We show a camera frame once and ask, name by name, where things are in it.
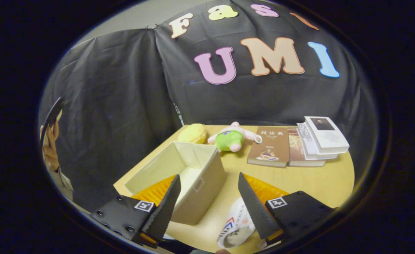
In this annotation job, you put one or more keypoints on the white book with portrait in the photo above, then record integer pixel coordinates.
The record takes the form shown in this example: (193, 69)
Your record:
(329, 135)

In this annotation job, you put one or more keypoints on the yellow plush toy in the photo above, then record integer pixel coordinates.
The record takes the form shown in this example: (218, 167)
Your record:
(192, 134)

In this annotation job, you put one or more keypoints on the white canvas shoe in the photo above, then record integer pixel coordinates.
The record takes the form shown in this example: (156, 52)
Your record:
(237, 225)

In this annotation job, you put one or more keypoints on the brown book with cake picture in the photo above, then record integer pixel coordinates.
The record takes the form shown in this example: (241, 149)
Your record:
(269, 144)

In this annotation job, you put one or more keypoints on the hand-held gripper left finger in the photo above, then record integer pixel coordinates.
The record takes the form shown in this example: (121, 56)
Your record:
(163, 215)

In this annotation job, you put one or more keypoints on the tan brown book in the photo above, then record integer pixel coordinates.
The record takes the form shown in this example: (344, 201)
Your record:
(295, 151)

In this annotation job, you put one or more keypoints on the pink and green plush toy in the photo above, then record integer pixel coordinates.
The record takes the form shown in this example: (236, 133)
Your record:
(228, 139)

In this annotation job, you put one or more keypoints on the black phone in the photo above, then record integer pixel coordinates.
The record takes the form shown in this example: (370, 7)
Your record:
(54, 111)

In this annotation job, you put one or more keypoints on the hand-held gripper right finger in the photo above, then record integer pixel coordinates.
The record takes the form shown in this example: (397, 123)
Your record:
(256, 215)

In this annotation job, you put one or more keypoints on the beige fabric storage box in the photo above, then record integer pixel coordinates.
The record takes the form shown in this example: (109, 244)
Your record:
(211, 197)

